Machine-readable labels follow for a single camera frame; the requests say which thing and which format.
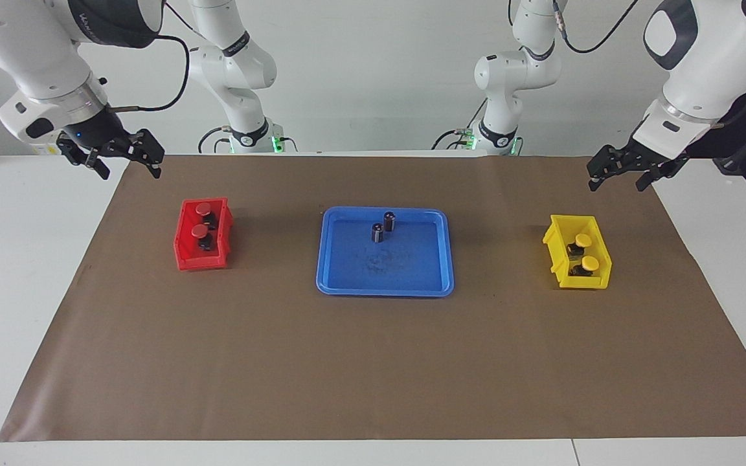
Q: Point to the red plastic bin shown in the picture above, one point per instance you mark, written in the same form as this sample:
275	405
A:
185	249

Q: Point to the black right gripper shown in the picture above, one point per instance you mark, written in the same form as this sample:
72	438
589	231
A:
98	133

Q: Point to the blue plastic tray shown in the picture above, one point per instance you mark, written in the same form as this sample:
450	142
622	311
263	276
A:
412	265

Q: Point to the red push button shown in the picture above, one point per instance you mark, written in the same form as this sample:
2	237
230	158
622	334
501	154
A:
203	209
200	231

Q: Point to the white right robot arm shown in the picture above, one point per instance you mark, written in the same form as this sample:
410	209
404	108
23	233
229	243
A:
36	58

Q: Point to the yellow push button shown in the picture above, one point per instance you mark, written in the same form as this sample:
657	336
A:
583	241
590	263

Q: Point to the yellow plastic bin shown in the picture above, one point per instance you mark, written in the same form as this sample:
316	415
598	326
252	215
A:
557	259

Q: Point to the brown paper mat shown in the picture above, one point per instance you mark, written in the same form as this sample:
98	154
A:
373	362

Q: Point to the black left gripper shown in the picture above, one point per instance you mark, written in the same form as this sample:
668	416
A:
644	155

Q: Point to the white wall socket box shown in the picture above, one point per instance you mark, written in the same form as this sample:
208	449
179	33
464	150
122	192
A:
41	149

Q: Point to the black cylinder capacitor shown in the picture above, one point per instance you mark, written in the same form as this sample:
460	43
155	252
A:
389	221
378	233

